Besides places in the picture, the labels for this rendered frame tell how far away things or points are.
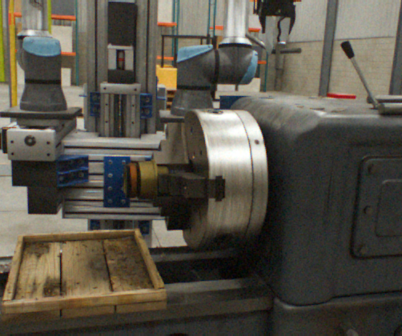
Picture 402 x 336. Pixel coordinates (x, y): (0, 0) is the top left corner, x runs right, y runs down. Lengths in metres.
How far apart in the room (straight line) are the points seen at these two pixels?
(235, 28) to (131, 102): 0.43
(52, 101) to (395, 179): 1.07
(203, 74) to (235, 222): 0.74
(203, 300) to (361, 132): 0.46
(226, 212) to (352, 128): 0.29
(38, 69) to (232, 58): 0.62
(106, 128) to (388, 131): 1.01
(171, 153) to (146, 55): 0.75
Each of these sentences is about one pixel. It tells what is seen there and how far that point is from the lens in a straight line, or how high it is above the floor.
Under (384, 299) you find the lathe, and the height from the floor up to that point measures 0.86.
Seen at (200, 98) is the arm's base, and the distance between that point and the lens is 1.61.
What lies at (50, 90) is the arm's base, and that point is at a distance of 1.64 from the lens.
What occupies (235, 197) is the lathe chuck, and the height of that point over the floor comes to 1.08.
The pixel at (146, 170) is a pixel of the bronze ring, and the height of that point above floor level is 1.11.
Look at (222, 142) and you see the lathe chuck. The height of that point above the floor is 1.19.
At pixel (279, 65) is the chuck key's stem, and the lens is 1.21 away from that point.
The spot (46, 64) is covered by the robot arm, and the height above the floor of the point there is 1.31.
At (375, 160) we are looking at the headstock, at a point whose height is 1.16.
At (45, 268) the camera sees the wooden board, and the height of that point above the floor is 0.88.
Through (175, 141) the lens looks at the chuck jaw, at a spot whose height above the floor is 1.16.
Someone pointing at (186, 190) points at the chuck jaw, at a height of 1.09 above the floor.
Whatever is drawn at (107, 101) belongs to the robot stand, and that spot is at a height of 1.19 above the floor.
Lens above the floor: 1.34
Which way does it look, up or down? 13 degrees down
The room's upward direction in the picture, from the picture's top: 3 degrees clockwise
